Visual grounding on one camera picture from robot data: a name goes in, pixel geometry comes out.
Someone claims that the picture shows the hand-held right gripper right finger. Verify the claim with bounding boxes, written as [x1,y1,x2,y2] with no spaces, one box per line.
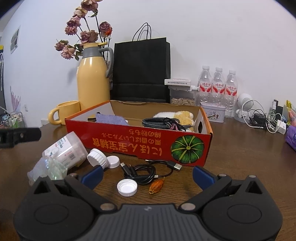
[179,165,264,212]

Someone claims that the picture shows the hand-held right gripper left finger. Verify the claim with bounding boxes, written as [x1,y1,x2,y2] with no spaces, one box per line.
[33,165,116,213]

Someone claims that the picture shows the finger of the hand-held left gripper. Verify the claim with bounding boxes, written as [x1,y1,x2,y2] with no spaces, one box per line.
[0,127,42,149]

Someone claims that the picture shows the large white ribbed lid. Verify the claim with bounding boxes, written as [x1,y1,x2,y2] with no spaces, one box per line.
[87,148,109,170]

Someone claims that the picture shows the clear plastic jar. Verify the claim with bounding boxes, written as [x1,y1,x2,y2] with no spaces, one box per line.
[42,131,89,169]

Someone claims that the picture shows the clear plastic bag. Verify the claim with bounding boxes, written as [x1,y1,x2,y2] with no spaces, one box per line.
[27,156,69,186]

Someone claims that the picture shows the black usb cable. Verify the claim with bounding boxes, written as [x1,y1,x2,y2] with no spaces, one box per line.
[120,160,183,185]

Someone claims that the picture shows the red cardboard box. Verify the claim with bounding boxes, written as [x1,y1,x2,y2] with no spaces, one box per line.
[65,100,214,167]

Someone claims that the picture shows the purple woven cloth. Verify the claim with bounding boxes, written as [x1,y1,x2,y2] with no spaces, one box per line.
[95,113,127,126]

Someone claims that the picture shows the grey braided cable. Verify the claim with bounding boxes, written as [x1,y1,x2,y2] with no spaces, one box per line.
[142,117,193,133]

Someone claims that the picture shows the small white bottle cap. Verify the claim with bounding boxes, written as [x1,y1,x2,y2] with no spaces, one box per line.
[106,156,121,169]

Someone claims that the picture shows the white open bottle cap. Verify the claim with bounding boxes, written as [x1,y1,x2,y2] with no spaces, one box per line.
[117,179,139,197]

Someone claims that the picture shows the orange dried pod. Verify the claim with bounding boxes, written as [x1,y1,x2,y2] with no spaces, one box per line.
[148,176,166,194]

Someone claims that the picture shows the yellow ceramic mug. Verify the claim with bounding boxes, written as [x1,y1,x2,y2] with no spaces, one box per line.
[48,100,81,126]

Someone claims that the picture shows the pale metal tin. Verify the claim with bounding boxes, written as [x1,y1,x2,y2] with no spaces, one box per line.
[200,101,226,123]

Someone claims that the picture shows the white and yellow plush toy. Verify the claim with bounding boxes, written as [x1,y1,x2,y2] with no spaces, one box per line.
[154,111,197,133]

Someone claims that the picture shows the clear container of nuts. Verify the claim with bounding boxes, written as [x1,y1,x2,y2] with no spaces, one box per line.
[168,85,199,107]

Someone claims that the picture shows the white robot figure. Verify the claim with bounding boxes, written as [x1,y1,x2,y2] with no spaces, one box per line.
[235,93,255,123]

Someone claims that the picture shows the clear water bottle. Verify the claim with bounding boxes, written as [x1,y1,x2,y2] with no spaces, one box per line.
[198,65,213,103]
[212,67,226,107]
[225,70,239,119]

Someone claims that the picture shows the yellow thermos jug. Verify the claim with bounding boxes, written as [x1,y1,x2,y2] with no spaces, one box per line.
[76,42,114,111]

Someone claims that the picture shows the purple tissue pack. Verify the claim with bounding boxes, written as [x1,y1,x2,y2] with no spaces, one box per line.
[284,125,296,151]

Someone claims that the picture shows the flat white box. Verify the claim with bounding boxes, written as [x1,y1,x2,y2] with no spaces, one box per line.
[164,78,192,86]

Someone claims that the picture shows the yellow snack packet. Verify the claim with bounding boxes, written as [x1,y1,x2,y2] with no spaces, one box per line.
[285,100,296,127]

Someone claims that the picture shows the black paper bag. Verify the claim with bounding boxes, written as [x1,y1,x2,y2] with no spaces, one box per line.
[110,22,172,104]

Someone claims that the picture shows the dried pink flowers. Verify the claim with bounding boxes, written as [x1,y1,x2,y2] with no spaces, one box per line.
[55,0,113,61]

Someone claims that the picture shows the wire rack with items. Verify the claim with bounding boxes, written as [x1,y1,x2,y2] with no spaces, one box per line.
[0,107,26,129]

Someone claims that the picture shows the tangle of charger cables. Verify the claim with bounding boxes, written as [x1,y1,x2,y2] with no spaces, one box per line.
[245,99,287,135]

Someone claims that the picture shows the wall poster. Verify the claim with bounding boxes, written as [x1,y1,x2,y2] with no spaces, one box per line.
[10,25,21,54]

